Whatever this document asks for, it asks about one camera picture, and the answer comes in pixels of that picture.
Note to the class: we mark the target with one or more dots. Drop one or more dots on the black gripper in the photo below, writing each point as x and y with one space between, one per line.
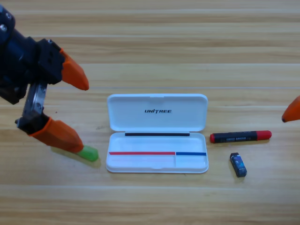
49 61

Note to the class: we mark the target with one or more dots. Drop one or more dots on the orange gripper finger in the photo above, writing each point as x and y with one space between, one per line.
293 112
61 136

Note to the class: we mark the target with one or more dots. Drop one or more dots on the green highlighter pen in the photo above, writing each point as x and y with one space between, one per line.
89 153

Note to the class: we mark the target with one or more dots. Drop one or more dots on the black marker with red cap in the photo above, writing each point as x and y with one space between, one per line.
239 137

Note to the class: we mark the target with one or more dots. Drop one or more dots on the small black eraser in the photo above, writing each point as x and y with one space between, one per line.
238 165

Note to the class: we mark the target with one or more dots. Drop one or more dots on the white Unitree pencil case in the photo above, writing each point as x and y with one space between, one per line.
157 140

